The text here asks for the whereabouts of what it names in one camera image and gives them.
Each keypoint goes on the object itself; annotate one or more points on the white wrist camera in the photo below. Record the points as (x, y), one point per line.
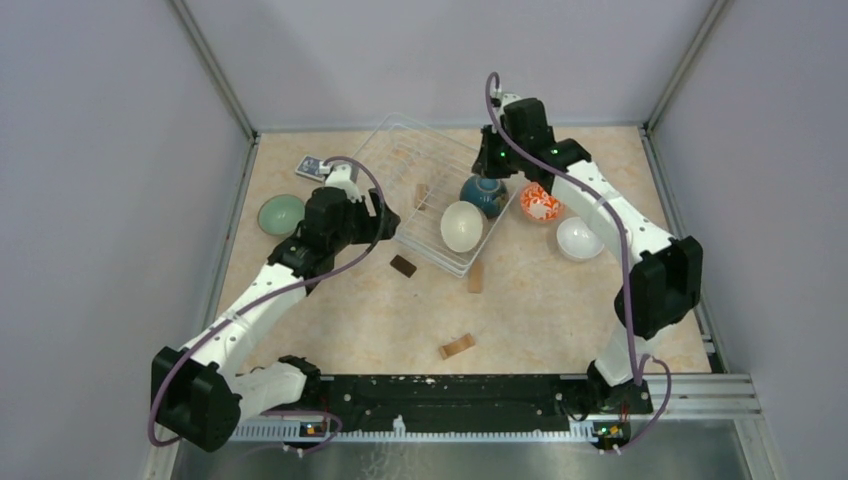
(501, 100)
(340, 174)

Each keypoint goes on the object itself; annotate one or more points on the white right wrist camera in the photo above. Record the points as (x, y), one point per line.
(501, 100)

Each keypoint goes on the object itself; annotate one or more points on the dark brown block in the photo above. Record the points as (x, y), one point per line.
(403, 266)

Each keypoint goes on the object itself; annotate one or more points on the light green celadon bowl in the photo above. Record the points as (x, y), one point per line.
(280, 215)

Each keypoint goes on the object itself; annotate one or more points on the arched wooden block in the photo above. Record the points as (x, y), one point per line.
(457, 346)

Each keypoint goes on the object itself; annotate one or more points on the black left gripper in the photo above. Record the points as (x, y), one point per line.
(372, 223)

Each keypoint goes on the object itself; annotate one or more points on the beige flower pattern bowl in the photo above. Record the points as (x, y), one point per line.
(461, 226)

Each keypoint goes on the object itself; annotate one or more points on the small white bowl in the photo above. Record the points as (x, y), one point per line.
(576, 241)

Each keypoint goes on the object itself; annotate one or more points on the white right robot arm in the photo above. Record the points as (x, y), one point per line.
(661, 273)

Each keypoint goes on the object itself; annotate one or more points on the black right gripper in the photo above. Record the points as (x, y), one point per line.
(483, 164)

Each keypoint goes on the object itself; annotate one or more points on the blue playing card box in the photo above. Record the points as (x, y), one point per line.
(310, 168)

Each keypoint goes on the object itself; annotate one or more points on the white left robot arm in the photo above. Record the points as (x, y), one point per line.
(197, 391)

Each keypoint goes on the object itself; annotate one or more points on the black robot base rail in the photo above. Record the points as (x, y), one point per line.
(471, 403)

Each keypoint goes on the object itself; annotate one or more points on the white orange pattern bowl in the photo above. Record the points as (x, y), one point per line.
(538, 206)

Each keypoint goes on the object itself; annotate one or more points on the light wooden block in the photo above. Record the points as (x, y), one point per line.
(475, 277)

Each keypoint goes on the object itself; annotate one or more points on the dark teal bowl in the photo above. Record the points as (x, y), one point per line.
(490, 196)

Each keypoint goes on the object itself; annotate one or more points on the small wooden block under rack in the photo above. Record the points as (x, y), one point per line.
(420, 198)

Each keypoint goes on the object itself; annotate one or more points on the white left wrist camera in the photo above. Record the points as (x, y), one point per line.
(340, 174)

